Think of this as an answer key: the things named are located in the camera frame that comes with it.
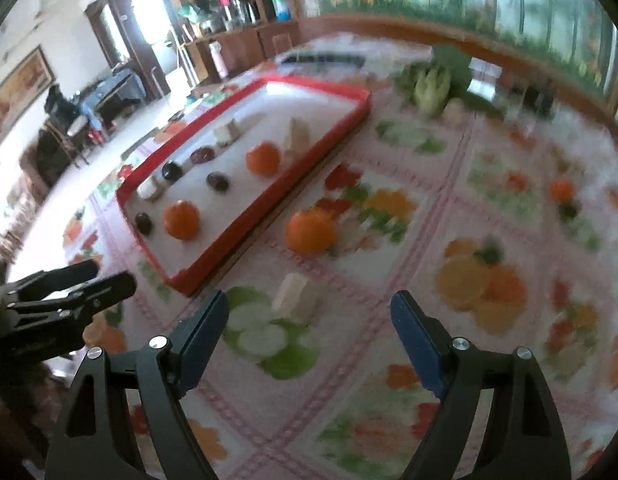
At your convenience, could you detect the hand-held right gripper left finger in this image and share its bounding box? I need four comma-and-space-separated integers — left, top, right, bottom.
44, 290, 230, 480

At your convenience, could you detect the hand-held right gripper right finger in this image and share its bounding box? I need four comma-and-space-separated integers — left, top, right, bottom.
390, 289, 572, 480

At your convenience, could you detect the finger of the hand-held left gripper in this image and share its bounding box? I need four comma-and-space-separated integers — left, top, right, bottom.
0, 259, 101, 307
6, 270, 138, 332

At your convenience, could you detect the orange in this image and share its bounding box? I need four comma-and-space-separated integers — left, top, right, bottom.
245, 142, 283, 179
284, 208, 336, 256
162, 199, 201, 241

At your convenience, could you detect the red rimmed white tray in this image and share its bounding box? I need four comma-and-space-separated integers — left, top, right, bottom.
116, 75, 373, 297

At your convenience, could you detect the fruit and flower printed tablecloth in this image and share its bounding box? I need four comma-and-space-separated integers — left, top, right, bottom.
62, 35, 618, 480

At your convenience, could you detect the table with blue cloth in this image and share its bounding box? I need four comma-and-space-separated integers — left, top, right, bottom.
75, 69, 146, 117

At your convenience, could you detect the white and pink bottle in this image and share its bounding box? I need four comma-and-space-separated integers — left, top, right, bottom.
208, 41, 228, 79

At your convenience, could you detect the bok choy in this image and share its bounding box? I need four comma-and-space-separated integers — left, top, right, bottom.
395, 44, 473, 117

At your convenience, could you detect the black boxy device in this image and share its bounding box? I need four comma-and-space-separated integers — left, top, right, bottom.
523, 84, 558, 117

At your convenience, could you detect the black thermos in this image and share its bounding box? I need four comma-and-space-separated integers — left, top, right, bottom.
228, 0, 258, 24

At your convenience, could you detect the framed wall painting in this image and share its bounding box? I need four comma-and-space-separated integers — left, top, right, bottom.
0, 46, 56, 147

